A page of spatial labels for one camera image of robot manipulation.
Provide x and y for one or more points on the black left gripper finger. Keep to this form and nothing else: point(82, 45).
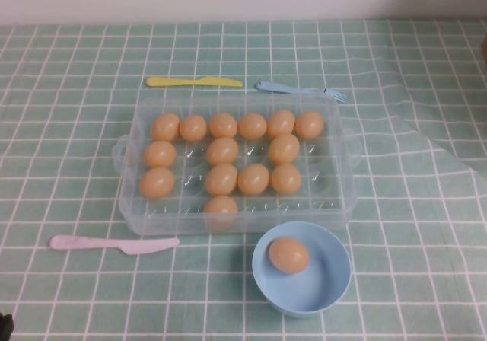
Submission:
point(5, 327)

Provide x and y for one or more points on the beige plastic egg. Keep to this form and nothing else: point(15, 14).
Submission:
point(223, 151)
point(252, 126)
point(284, 149)
point(193, 128)
point(309, 125)
point(223, 125)
point(253, 179)
point(160, 153)
point(166, 127)
point(286, 179)
point(281, 123)
point(157, 182)
point(221, 179)
point(289, 255)
point(221, 205)

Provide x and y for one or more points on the transparent plastic egg box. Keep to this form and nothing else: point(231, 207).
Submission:
point(182, 154)

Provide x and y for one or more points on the pink plastic knife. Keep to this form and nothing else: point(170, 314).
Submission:
point(95, 243)

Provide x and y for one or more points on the yellow plastic knife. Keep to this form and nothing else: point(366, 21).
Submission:
point(182, 81)

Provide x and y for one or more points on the blue plastic bowl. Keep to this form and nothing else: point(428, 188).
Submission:
point(323, 280)

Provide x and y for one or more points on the blue plastic fork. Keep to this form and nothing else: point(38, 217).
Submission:
point(289, 88)

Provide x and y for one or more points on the green checkered tablecloth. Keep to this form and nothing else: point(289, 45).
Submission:
point(399, 204)

